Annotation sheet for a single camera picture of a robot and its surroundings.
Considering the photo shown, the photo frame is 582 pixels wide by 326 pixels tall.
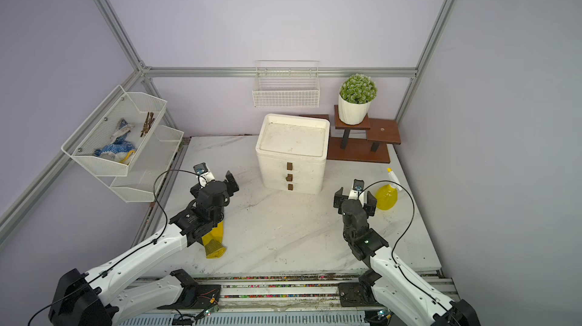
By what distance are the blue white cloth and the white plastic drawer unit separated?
42 centimetres

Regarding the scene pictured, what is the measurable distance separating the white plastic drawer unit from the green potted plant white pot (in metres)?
0.09

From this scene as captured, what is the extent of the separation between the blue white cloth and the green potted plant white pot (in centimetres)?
78

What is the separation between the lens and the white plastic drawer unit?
33.2 inches

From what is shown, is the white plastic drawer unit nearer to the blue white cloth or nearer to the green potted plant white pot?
the green potted plant white pot

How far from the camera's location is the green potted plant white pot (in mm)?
850

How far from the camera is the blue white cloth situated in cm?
71
